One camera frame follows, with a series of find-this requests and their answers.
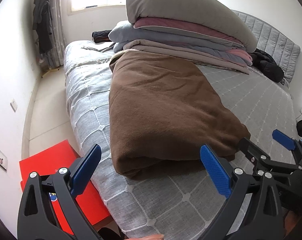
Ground brown coat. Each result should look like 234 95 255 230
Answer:
108 50 250 178

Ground dark clothing at bed end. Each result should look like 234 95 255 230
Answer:
92 30 111 43

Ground hanging dark clothes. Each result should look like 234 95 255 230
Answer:
33 0 53 54

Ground person's left hand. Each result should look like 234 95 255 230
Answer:
127 234 165 240

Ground grey quilted bed mattress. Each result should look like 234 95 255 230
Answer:
64 41 297 239

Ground black jacket on bed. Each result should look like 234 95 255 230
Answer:
249 49 284 83

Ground grey padded headboard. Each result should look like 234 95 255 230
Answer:
234 10 301 87

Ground beige folded blanket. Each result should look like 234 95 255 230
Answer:
123 40 250 74

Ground blue-grey folded blanket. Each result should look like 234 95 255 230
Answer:
108 21 252 66

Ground grey curtain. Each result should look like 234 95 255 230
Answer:
49 0 67 68

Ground wall switch plate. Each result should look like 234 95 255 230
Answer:
0 150 8 170

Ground wall socket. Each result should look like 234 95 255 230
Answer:
10 100 18 112

